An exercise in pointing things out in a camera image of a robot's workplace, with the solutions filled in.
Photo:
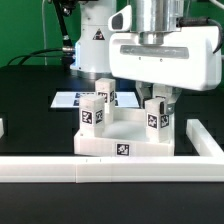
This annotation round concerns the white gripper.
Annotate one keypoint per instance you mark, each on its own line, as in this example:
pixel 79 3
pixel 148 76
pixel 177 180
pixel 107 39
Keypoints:
pixel 156 43

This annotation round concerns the white square table top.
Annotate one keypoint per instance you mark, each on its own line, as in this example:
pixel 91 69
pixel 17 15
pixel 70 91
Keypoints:
pixel 125 137

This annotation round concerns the white marker plate with tags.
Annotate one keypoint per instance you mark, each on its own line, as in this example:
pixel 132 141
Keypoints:
pixel 71 99

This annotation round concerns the white L-shaped obstacle fence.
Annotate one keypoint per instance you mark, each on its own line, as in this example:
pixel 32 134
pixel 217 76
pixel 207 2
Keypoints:
pixel 207 165

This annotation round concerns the white block at left edge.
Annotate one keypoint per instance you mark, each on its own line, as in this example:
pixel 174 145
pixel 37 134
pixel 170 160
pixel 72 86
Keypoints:
pixel 1 128

